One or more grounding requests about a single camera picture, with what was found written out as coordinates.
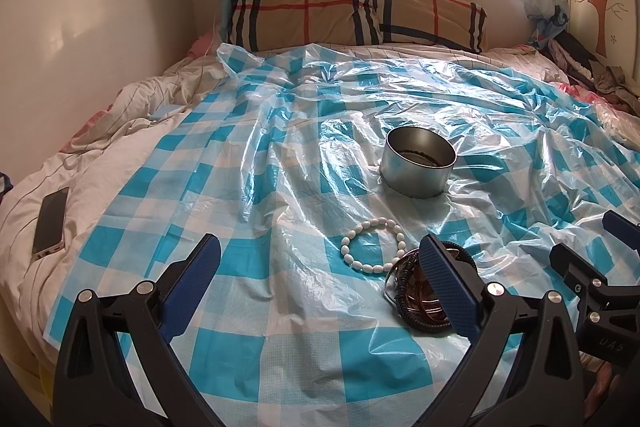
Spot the right plaid pillow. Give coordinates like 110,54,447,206
357,0,488,54

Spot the pile of dark clothes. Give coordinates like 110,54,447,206
542,30,639,116

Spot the black smartphone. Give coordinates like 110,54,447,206
32,187,70,259

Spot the curved white headboard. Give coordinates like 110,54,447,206
1,0,195,182

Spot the blue checkered plastic sheet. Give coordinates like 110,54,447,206
44,46,639,426

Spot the left plaid pillow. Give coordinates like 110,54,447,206
224,0,383,52

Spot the white bead bracelet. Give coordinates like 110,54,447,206
339,217,408,273

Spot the person's right hand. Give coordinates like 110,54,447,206
580,353,620,418

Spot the silver round metal tin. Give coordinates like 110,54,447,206
380,126,457,199

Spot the plaid pillow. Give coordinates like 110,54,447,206
357,0,488,54
224,0,383,52

